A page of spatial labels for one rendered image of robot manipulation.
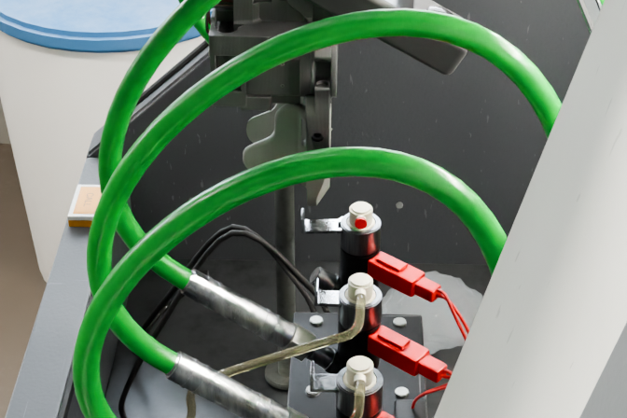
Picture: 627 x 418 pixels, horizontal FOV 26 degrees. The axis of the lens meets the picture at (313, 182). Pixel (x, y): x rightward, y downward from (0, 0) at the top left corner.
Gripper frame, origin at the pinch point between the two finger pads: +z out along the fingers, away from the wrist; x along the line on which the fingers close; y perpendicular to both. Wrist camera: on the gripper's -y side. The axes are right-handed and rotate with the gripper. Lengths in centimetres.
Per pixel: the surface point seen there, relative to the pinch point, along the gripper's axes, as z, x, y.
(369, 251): 2.8, 3.6, -3.4
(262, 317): 2.8, 10.9, 3.6
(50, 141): 73, -119, 50
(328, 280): 6.0, 2.9, -0.6
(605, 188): -31, 45, -10
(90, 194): 15.2, -20.4, 21.2
